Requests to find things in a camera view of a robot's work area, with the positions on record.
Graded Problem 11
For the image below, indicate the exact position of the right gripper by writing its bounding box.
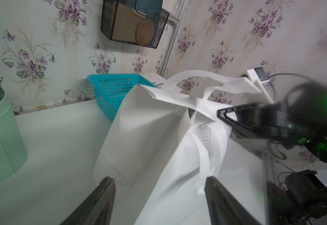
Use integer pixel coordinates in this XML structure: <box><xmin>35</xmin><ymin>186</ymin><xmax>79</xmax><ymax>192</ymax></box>
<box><xmin>217</xmin><ymin>102</ymin><xmax>289</xmax><ymax>141</ymax></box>

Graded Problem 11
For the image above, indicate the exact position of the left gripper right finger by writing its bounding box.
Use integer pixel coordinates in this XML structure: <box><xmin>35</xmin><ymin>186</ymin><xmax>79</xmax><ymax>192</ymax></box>
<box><xmin>205</xmin><ymin>176</ymin><xmax>259</xmax><ymax>225</ymax></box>

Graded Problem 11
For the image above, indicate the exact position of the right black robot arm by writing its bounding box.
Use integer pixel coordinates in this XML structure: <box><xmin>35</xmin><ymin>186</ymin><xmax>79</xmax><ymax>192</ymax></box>
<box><xmin>217</xmin><ymin>82</ymin><xmax>327</xmax><ymax>225</ymax></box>

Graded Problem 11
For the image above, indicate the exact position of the teal plastic basket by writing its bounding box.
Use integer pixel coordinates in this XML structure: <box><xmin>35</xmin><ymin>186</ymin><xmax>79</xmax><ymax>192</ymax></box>
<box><xmin>87</xmin><ymin>74</ymin><xmax>155</xmax><ymax>121</ymax></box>

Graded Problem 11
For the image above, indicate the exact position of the round cork coaster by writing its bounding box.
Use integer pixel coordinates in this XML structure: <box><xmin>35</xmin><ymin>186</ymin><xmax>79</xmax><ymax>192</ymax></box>
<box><xmin>135</xmin><ymin>19</ymin><xmax>155</xmax><ymax>46</ymax></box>

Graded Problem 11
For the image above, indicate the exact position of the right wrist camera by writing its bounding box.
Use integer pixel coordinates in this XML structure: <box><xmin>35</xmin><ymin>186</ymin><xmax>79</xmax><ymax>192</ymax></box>
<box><xmin>238</xmin><ymin>67</ymin><xmax>274</xmax><ymax>104</ymax></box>

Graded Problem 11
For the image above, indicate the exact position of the teal plate in organizer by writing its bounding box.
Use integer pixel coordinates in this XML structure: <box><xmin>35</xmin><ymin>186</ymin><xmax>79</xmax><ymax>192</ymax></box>
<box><xmin>124</xmin><ymin>0</ymin><xmax>163</xmax><ymax>19</ymax></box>

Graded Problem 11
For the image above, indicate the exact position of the black mesh wall organizer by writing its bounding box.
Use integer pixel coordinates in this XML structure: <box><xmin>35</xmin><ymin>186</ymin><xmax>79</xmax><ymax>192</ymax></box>
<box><xmin>101</xmin><ymin>0</ymin><xmax>170</xmax><ymax>49</ymax></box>

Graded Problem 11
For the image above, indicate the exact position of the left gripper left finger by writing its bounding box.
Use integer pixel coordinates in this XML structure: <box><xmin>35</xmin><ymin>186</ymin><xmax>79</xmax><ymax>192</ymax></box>
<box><xmin>61</xmin><ymin>177</ymin><xmax>116</xmax><ymax>225</ymax></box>

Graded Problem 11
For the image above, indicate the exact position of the white insulated delivery bag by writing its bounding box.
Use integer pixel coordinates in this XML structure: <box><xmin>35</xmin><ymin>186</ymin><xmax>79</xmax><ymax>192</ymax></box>
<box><xmin>94</xmin><ymin>70</ymin><xmax>260</xmax><ymax>225</ymax></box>

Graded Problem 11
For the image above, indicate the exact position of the white book with text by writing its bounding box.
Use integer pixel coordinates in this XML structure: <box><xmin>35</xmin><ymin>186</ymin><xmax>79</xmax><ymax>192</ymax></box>
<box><xmin>142</xmin><ymin>72</ymin><xmax>167</xmax><ymax>88</ymax></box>

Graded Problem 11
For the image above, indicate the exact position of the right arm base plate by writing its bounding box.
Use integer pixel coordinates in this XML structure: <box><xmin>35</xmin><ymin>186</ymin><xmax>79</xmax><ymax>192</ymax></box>
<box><xmin>265</xmin><ymin>181</ymin><xmax>310</xmax><ymax>225</ymax></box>

